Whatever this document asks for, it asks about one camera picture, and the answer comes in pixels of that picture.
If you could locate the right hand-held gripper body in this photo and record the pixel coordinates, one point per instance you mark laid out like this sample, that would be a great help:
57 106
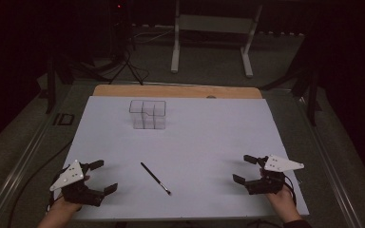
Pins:
271 180

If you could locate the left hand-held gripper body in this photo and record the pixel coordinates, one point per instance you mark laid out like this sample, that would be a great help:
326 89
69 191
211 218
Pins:
76 186

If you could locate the person's left hand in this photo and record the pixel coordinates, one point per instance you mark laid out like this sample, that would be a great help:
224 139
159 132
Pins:
71 205

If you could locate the person's right hand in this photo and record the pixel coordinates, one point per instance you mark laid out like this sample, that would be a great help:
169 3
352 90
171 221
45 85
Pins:
282 202

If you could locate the thin black brush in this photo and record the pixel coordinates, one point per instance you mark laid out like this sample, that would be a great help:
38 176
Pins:
156 179

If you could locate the white table sheet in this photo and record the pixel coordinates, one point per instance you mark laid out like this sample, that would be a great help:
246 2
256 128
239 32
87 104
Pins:
183 139

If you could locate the clear acrylic organizer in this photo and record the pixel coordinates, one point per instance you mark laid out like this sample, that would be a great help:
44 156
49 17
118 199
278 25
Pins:
148 114

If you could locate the black stand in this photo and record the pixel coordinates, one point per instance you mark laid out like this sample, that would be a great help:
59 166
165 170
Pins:
51 85
312 95

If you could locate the black tripod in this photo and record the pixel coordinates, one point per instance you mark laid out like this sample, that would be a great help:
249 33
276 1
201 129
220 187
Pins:
125 53

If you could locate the white metal stand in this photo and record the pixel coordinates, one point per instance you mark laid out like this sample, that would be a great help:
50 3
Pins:
214 25

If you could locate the black rectangular bracket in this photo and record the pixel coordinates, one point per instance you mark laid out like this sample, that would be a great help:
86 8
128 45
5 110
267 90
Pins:
64 119

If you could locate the metal floor rail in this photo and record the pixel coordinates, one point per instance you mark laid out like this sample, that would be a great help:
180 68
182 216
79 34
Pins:
332 171
15 177

